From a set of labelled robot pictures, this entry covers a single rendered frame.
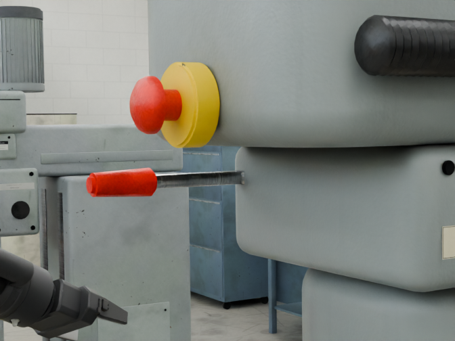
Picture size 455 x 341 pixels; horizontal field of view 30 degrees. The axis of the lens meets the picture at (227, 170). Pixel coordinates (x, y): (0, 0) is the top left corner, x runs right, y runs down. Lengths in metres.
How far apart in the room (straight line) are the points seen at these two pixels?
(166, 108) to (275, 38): 0.10
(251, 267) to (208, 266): 0.43
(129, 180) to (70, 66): 9.53
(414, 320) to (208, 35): 0.26
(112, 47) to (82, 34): 0.40
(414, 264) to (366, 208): 0.06
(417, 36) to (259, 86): 0.11
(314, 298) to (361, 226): 0.13
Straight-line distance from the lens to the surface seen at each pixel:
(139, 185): 0.68
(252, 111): 0.55
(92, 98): 10.28
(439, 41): 0.51
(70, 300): 1.25
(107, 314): 1.27
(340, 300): 0.70
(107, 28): 10.43
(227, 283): 8.09
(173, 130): 0.60
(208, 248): 8.23
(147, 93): 0.57
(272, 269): 7.14
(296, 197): 0.67
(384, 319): 0.66
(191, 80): 0.58
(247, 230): 0.74
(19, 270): 1.16
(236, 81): 0.56
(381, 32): 0.49
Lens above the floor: 1.74
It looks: 3 degrees down
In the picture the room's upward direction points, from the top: 1 degrees counter-clockwise
